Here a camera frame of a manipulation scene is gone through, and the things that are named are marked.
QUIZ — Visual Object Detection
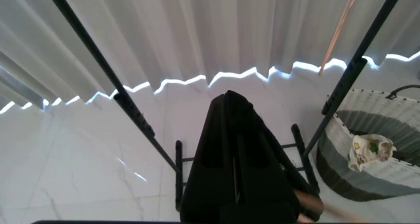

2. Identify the black clothes rack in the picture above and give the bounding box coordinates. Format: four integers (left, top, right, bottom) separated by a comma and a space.
42, 0, 408, 212

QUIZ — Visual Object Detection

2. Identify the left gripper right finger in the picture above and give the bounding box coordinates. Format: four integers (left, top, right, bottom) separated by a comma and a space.
233, 131, 303, 223

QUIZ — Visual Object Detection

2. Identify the cream printed garment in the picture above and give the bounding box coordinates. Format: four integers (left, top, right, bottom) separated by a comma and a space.
346, 133, 398, 172

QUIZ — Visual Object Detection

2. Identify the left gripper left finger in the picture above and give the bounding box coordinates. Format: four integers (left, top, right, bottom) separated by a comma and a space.
179, 93, 237, 223

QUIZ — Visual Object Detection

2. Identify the white laundry basket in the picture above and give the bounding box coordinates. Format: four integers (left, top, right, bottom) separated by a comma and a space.
314, 83, 420, 202

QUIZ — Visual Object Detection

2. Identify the black garment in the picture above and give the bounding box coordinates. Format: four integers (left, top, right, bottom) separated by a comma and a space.
209, 89, 324, 222

